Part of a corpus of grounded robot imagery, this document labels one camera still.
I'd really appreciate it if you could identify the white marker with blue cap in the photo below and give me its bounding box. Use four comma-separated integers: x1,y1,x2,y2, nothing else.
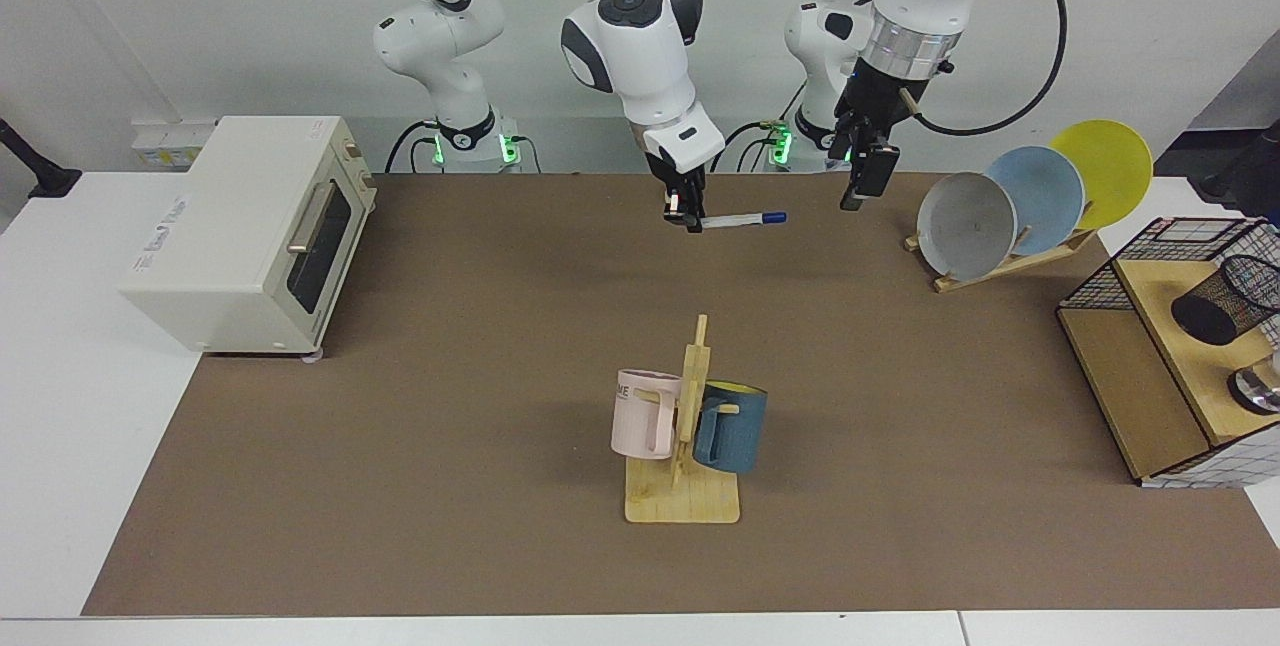
700,211,789,230

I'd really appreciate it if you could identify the black mesh pen holder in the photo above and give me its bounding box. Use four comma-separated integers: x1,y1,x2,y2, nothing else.
1171,254,1280,347

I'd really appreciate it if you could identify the grey plate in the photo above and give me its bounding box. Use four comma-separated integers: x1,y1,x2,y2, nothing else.
916,172,1019,283

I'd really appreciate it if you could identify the wooden plate rack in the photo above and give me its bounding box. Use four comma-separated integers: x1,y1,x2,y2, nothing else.
904,226,1099,294

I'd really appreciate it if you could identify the light blue plate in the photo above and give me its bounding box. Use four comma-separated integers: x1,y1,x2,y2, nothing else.
985,146,1086,257

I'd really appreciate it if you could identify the pink mug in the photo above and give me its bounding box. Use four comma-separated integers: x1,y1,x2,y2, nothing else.
611,369,684,461

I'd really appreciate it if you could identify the dark blue mug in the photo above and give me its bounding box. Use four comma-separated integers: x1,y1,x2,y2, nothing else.
692,381,769,475

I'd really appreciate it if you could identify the yellow plate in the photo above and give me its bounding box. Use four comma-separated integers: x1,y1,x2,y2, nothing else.
1050,120,1154,232

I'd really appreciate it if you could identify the wooden cup stand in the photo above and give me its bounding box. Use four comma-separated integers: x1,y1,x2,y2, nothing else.
625,314,742,525

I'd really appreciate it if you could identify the brown table cloth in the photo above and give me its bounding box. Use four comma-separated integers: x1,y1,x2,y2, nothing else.
82,173,1280,617

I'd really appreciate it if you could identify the dark black equipment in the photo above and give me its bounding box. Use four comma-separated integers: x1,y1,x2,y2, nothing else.
1188,121,1280,222

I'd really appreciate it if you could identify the round silver metal object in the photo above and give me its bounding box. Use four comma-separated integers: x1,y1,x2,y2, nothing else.
1228,351,1280,416

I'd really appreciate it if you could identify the pale toaster oven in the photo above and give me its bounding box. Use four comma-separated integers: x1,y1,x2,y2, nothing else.
118,116,379,364

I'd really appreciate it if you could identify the black base cable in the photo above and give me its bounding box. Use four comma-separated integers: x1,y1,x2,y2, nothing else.
385,120,441,174
710,76,807,174

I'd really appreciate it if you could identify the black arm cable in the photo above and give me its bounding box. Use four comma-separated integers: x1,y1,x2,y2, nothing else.
855,0,1069,137

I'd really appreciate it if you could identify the wire basket with wooden floor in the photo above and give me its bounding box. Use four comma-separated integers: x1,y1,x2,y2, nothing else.
1057,217,1280,489

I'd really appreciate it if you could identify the white wall socket strip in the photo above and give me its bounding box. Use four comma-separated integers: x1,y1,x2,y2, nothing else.
132,119,219,171

